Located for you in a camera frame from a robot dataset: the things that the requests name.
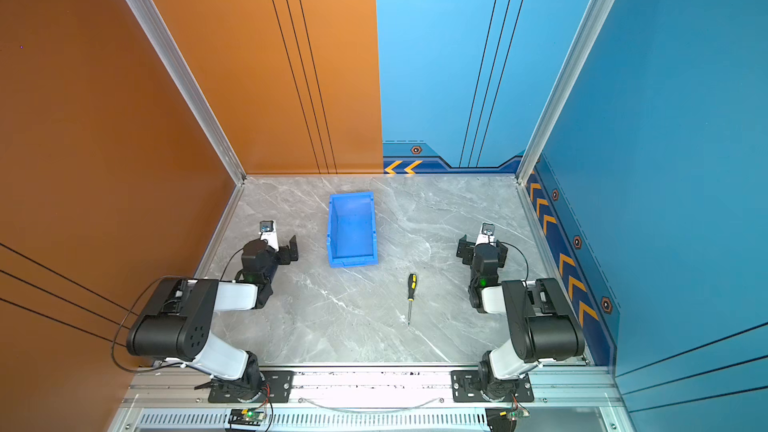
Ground aluminium front rail frame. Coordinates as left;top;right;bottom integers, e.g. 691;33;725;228
109;364;634;431

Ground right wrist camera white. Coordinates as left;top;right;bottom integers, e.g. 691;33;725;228
475;222;497;245

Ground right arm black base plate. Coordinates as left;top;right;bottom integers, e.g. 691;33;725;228
450;370;535;403

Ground green circuit board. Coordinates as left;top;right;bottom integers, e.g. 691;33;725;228
226;408;268;431

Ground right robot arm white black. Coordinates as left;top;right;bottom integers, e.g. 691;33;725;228
456;235;586;402

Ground left aluminium corner post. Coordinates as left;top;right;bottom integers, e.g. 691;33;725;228
125;0;247;186

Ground yellow black screwdriver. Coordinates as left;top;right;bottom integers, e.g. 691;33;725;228
406;273;417;325

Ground grey cable on rail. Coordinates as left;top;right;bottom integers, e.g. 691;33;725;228
298;397;442;415

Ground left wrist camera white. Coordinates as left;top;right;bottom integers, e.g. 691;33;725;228
259;220;279;251

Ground small right circuit board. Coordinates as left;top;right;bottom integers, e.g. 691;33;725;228
499;403;530;422

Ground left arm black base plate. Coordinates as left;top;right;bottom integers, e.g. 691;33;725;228
208;370;295;405

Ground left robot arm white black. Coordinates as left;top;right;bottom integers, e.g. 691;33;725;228
125;232;299;403

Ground right aluminium corner post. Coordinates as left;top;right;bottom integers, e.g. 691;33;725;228
516;0;615;186

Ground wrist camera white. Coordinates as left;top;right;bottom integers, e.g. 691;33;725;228
259;220;279;251
475;222;497;245

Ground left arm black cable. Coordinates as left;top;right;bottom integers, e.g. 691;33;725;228
110;244;247;373

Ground blue plastic bin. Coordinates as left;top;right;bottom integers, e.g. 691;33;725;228
326;192;379;268

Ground aluminium corner post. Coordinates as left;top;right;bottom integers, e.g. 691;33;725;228
125;0;247;186
516;0;615;186

